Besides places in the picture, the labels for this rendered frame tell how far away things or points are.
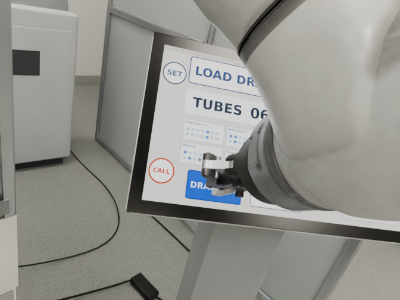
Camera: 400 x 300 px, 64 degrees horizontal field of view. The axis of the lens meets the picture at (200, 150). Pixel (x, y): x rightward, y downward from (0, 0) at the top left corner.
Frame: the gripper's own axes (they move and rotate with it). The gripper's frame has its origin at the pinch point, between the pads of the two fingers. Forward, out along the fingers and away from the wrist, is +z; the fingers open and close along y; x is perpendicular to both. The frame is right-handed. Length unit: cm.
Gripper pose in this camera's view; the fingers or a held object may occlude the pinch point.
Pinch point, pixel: (222, 184)
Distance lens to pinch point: 48.5
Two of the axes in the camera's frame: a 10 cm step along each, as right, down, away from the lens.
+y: -9.7, -1.5, -2.0
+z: -2.3, 2.1, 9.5
